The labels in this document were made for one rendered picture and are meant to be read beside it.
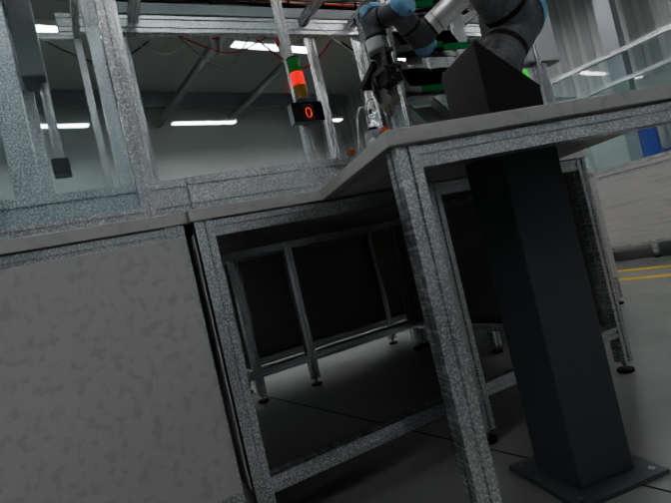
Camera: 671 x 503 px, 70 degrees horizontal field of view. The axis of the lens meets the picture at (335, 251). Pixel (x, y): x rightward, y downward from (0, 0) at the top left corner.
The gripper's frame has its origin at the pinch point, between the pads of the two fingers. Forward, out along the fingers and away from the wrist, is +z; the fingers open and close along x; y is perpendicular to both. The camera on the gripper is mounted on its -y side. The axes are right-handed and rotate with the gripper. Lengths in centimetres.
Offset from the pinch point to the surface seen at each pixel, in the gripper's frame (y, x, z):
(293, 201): 16, -51, 24
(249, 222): 14, -63, 27
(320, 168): 7.6, -35.7, 15.4
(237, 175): 7, -61, 13
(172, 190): 5, -78, 14
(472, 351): 21, -5, 81
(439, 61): -79, 108, -45
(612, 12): -298, 716, -185
